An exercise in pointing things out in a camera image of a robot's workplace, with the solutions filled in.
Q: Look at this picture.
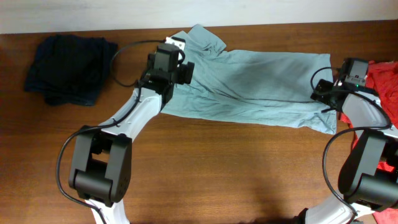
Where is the red t-shirt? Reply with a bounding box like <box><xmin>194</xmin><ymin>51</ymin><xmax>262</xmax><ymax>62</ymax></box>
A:
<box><xmin>338</xmin><ymin>60</ymin><xmax>398</xmax><ymax>224</ymax></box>

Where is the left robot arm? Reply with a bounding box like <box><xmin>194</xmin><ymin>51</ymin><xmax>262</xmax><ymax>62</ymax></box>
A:
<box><xmin>68</xmin><ymin>37</ymin><xmax>195</xmax><ymax>223</ymax></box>

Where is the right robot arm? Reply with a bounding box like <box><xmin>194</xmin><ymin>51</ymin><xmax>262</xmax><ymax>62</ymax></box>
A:
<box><xmin>292</xmin><ymin>58</ymin><xmax>397</xmax><ymax>224</ymax></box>

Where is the folded dark navy garment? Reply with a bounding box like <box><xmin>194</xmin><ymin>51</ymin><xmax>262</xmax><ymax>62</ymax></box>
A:
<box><xmin>24</xmin><ymin>35</ymin><xmax>118</xmax><ymax>106</ymax></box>

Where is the light blue t-shirt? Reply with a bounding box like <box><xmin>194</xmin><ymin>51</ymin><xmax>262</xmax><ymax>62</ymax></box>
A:
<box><xmin>162</xmin><ymin>25</ymin><xmax>336</xmax><ymax>134</ymax></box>

